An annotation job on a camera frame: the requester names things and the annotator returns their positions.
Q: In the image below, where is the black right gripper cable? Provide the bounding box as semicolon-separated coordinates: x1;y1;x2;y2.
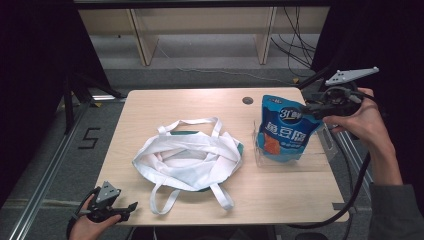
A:
288;89;378;231

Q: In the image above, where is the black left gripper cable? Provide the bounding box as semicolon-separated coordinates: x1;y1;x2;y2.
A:
65;187;102;240

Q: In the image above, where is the black curtain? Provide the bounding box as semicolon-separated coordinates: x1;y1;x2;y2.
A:
311;0;424;214
0;0;112;208

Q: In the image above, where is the person's right hand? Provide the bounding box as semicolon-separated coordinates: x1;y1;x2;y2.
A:
322;87;396;158

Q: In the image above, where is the black stand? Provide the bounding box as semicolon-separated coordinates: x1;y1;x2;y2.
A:
295;66;332;92
63;71;125;135

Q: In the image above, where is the long metal floor rail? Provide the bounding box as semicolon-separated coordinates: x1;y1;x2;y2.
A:
328;129;375;198
8;99;96;240

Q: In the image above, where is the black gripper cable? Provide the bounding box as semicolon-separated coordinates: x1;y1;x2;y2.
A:
65;187;102;240
288;89;378;231

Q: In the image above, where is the blue snack pouch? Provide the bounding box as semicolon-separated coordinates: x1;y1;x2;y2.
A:
256;94;325;164

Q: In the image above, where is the white tote bag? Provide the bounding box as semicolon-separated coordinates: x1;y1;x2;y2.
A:
131;116;245;215

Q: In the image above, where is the short metal floor rail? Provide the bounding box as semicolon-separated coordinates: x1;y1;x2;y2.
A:
91;94;128;101

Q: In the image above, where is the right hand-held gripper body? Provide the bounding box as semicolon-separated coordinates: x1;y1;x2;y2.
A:
305;66;381;120

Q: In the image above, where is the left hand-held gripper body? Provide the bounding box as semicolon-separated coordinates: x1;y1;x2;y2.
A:
86;180;122;224

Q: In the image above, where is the light wooden shelf unit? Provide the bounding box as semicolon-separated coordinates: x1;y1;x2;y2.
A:
78;6;331;67

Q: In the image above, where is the person's left hand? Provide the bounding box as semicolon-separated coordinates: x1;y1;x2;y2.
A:
68;194;123;240

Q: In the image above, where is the bundle of black cables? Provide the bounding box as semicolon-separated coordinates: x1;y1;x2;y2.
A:
269;6;318;78

